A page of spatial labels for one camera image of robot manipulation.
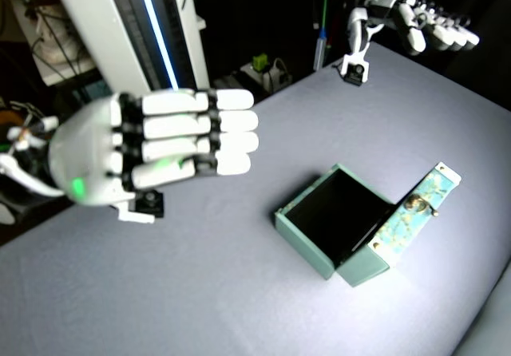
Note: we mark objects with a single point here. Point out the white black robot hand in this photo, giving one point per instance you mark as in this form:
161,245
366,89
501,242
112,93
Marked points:
80,144
413,32

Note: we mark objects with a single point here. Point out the teal hinged box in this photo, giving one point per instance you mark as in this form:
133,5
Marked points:
303,248

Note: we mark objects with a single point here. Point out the grey plug with blue end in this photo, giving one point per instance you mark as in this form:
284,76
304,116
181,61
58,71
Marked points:
320,50

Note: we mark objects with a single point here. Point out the white background equipment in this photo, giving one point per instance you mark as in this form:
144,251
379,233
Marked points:
56,48

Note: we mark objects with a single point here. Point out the white column with blue light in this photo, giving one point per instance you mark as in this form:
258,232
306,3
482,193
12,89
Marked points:
100,20

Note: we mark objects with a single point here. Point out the yellow-green plug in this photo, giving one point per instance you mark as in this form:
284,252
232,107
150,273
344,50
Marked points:
260,61

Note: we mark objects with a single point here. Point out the white power strip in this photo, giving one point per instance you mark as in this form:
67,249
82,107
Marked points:
251,74

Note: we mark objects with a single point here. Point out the grey table cloth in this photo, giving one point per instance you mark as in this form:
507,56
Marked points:
159,292

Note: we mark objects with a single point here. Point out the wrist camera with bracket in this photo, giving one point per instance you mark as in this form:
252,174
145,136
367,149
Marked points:
149,202
355,72

